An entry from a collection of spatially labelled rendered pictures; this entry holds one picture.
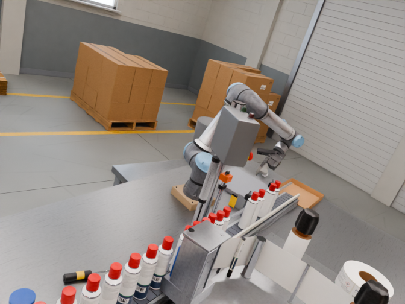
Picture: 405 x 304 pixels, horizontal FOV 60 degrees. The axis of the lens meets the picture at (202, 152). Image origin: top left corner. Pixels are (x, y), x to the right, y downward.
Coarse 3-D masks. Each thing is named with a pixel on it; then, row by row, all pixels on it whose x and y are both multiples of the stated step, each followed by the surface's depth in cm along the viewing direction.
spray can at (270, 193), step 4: (272, 184) 183; (272, 188) 183; (268, 192) 184; (272, 192) 183; (264, 196) 186; (268, 196) 184; (272, 196) 184; (264, 200) 186; (268, 200) 185; (264, 204) 186; (268, 204) 186; (264, 208) 187; (268, 208) 187; (260, 212) 188; (264, 212) 187; (260, 216) 188
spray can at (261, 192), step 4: (260, 192) 172; (264, 192) 172; (260, 196) 172; (260, 200) 172; (260, 204) 173; (256, 208) 174; (260, 208) 175; (256, 212) 175; (256, 216) 176; (252, 220) 176
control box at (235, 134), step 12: (228, 108) 139; (228, 120) 135; (240, 120) 128; (252, 120) 133; (216, 132) 144; (228, 132) 134; (240, 132) 130; (252, 132) 132; (216, 144) 142; (228, 144) 132; (240, 144) 132; (252, 144) 134; (228, 156) 133; (240, 156) 135
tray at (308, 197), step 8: (296, 184) 260; (280, 192) 239; (288, 192) 243; (296, 192) 247; (304, 192) 251; (312, 192) 253; (320, 192) 250; (304, 200) 239; (312, 200) 243; (320, 200) 246; (304, 208) 228
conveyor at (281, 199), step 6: (276, 198) 217; (282, 198) 220; (288, 198) 223; (276, 204) 210; (288, 204) 215; (264, 222) 189; (228, 228) 171; (234, 228) 172; (228, 234) 166; (234, 234) 168; (246, 234) 171; (168, 270) 132; (150, 288) 121; (150, 294) 119; (156, 294) 120; (132, 300) 114; (138, 300) 115; (144, 300) 116; (150, 300) 117
